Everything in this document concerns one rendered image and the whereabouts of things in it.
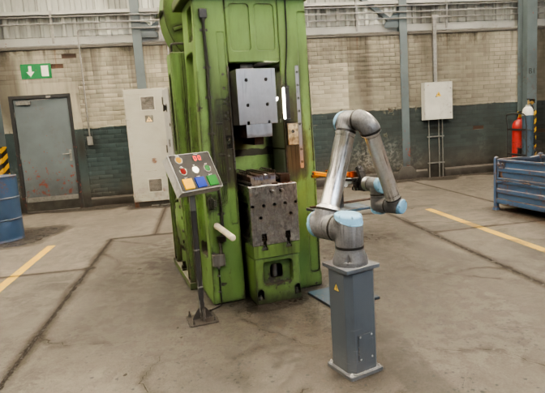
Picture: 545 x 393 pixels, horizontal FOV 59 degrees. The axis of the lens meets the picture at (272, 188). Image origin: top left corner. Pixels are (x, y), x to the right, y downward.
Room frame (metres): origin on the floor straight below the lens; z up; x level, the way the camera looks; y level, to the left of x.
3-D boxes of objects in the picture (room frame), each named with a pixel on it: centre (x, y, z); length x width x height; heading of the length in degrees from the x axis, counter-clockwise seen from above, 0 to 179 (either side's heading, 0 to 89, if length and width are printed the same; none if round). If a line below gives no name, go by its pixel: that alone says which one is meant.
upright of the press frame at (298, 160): (4.02, -0.17, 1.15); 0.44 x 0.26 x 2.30; 20
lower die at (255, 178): (3.75, 0.14, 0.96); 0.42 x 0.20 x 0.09; 20
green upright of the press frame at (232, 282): (3.79, 0.46, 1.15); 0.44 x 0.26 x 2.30; 20
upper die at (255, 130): (3.75, 0.14, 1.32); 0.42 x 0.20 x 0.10; 20
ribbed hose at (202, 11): (3.56, 0.40, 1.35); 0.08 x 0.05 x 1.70; 110
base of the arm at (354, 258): (2.49, -0.39, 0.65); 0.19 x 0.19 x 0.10
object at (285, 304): (3.51, 0.05, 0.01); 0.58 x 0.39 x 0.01; 110
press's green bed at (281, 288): (3.78, 0.09, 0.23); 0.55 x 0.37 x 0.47; 20
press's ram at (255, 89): (3.76, 0.10, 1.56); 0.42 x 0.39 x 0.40; 20
